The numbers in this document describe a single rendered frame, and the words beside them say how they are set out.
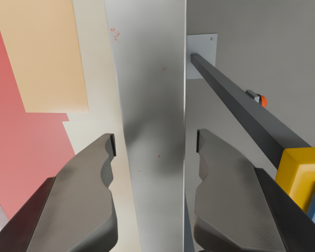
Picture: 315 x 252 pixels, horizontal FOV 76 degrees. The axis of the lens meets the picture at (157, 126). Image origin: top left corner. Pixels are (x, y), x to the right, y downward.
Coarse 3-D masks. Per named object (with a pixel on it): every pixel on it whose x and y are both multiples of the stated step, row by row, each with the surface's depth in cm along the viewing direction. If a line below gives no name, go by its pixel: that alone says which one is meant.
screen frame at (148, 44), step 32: (128, 0) 9; (160, 0) 9; (128, 32) 10; (160, 32) 10; (128, 64) 10; (160, 64) 10; (128, 96) 11; (160, 96) 11; (128, 128) 12; (160, 128) 12; (128, 160) 13; (160, 160) 13; (160, 192) 15; (160, 224) 16
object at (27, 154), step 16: (0, 128) 16; (16, 128) 16; (32, 128) 16; (48, 128) 16; (64, 128) 16; (0, 144) 17; (16, 144) 17; (32, 144) 17; (48, 144) 17; (64, 144) 17; (0, 160) 18; (16, 160) 18; (32, 160) 18; (48, 160) 18; (64, 160) 18; (0, 176) 18; (16, 176) 18; (32, 176) 18; (48, 176) 18; (0, 192) 19; (16, 192) 19; (32, 192) 19; (0, 208) 20; (16, 208) 20; (0, 224) 21
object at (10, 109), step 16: (0, 32) 13; (0, 48) 13; (0, 64) 14; (0, 80) 14; (0, 96) 15; (16, 96) 15; (0, 112) 15; (16, 112) 15; (32, 112) 15; (48, 112) 15
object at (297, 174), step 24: (192, 48) 102; (192, 72) 108; (216, 72) 67; (240, 96) 46; (240, 120) 42; (264, 120) 35; (264, 144) 33; (288, 144) 29; (288, 168) 20; (312, 168) 18; (288, 192) 20; (312, 192) 20
